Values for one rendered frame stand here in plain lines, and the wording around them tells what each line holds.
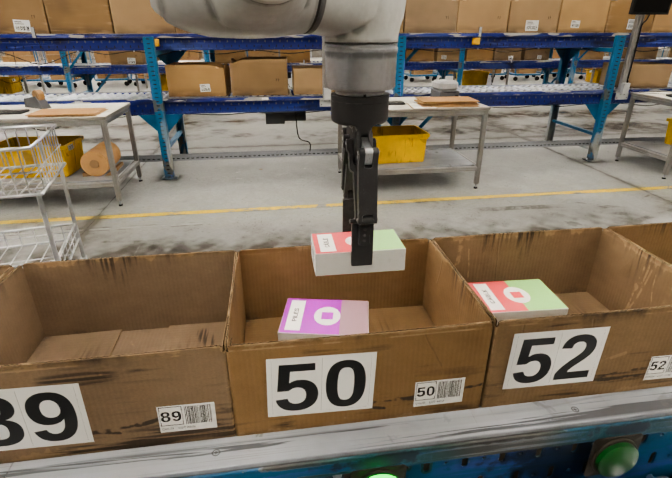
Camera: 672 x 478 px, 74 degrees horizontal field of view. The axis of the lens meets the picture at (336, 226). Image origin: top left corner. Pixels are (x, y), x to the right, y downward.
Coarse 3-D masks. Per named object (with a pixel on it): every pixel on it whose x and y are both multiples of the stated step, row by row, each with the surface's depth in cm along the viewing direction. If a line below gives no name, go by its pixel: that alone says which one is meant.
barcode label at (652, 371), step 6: (654, 360) 74; (660, 360) 74; (666, 360) 74; (648, 366) 74; (654, 366) 74; (660, 366) 74; (666, 366) 75; (648, 372) 75; (654, 372) 75; (660, 372) 75; (666, 372) 75; (648, 378) 75; (654, 378) 75; (660, 378) 76
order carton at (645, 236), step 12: (612, 228) 97; (624, 228) 98; (636, 228) 98; (648, 228) 99; (660, 228) 99; (636, 240) 100; (648, 240) 100; (660, 240) 101; (648, 252) 86; (660, 252) 102
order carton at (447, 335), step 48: (240, 288) 86; (288, 288) 92; (336, 288) 93; (384, 288) 95; (432, 288) 91; (240, 336) 80; (336, 336) 63; (384, 336) 64; (432, 336) 65; (480, 336) 66; (240, 384) 64; (384, 384) 68; (480, 384) 71; (240, 432) 67
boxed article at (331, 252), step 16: (320, 240) 66; (336, 240) 66; (384, 240) 66; (400, 240) 66; (320, 256) 62; (336, 256) 63; (384, 256) 64; (400, 256) 64; (320, 272) 63; (336, 272) 64; (352, 272) 64; (368, 272) 64
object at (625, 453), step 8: (608, 448) 71; (616, 448) 70; (624, 448) 70; (632, 448) 70; (600, 456) 71; (608, 456) 70; (616, 456) 70; (624, 456) 70; (632, 456) 71; (600, 464) 71; (608, 464) 71; (616, 464) 71; (624, 464) 71; (632, 464) 72; (600, 472) 72; (608, 472) 72; (616, 472) 72; (624, 472) 72
